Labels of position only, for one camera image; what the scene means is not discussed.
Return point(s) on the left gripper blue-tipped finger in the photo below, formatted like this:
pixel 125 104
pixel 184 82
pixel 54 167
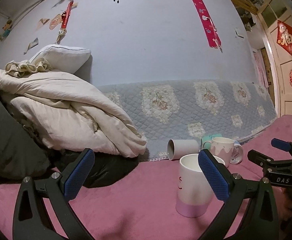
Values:
pixel 282 145

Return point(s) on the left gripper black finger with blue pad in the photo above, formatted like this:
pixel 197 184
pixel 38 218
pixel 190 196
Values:
pixel 260 219
pixel 31 219

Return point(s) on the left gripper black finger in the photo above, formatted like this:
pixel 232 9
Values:
pixel 260 164

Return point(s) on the white and lilac cup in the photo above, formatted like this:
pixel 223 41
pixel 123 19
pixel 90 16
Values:
pixel 194 193

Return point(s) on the mint green cup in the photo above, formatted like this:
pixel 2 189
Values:
pixel 207 140

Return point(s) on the grey lying cup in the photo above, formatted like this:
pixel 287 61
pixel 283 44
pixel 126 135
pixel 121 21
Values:
pixel 176 149

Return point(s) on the pink drip pattern mug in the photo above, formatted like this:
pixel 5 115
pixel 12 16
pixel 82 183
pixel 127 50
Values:
pixel 224 148

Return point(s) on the dark green jacket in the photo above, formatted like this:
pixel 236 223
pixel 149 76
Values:
pixel 22 154

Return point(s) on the pink hanging towel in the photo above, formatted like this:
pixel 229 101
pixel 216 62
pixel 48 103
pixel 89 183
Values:
pixel 260 68

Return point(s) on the red fu door sticker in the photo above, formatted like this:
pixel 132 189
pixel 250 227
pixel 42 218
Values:
pixel 284 36

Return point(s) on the grey floral quilted cover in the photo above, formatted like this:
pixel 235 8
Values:
pixel 192 109

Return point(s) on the cream wooden door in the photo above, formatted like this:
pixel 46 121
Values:
pixel 269 13

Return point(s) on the cream folded quilt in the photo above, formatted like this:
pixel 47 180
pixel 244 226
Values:
pixel 71 114

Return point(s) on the beige crumpled cloth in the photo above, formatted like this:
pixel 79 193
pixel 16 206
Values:
pixel 26 68

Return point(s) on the white pillow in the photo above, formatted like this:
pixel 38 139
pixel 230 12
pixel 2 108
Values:
pixel 64 58

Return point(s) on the red hanging scroll banner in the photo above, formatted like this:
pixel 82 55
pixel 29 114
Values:
pixel 208 26

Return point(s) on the small plush doll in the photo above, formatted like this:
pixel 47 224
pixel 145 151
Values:
pixel 7 29

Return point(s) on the paper fan decoration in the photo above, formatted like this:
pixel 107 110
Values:
pixel 52 23

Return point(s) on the white wall switch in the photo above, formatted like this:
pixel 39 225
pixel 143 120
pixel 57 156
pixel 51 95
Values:
pixel 239 33

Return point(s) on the paper card on wall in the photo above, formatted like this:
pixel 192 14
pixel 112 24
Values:
pixel 31 45

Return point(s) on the red tassel wall ornament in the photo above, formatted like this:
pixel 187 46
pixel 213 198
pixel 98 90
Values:
pixel 65 18

